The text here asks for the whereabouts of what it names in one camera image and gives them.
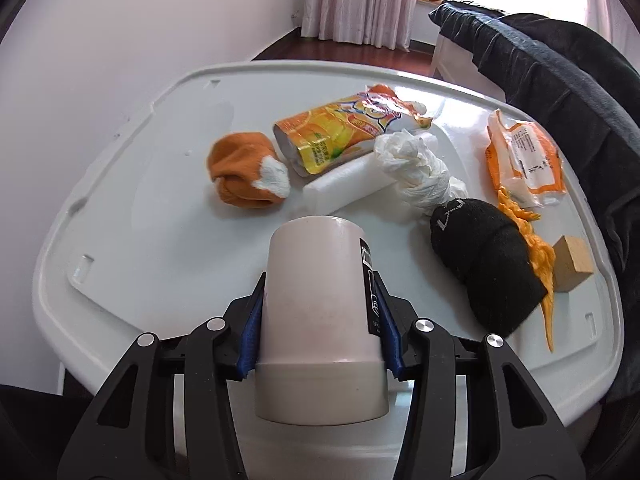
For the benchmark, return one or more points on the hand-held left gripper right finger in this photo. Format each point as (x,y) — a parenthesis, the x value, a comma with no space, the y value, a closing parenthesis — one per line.
(391,332)

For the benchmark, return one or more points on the orange toy dinosaur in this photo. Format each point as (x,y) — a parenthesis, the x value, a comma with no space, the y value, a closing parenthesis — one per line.
(542,265)

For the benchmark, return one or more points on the white bed frame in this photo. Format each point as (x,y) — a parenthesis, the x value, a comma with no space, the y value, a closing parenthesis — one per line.
(452,62)

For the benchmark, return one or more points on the orange and white sock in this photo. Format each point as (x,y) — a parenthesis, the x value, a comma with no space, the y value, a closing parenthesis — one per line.
(240,170)

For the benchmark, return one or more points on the black sock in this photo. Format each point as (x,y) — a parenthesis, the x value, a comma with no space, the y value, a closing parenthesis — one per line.
(485,265)

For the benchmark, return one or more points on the orange juice pouch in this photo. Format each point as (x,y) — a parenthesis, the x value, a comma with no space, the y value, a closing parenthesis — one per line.
(330,132)

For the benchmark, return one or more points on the white plastic cup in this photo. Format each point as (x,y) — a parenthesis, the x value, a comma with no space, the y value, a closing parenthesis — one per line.
(315,310)

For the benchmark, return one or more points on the pink curtain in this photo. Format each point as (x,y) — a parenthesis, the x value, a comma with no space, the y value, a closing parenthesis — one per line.
(360,0)

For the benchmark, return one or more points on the white foam block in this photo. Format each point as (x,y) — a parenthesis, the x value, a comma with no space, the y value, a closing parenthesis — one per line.
(340,185)

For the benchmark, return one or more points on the dark blanket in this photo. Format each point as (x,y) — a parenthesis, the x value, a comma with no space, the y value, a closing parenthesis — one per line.
(565,75)

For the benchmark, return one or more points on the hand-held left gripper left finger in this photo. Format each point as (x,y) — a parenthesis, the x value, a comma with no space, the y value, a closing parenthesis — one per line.
(251,332)

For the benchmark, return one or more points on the orange and white plastic wrapper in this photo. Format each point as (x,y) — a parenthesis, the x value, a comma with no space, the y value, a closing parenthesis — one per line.
(525,155)

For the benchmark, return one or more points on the crumpled white tissue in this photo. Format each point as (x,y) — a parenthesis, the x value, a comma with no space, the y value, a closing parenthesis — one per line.
(415,165)

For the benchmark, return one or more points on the small wooden block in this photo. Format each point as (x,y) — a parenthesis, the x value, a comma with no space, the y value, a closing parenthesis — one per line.
(572,262)

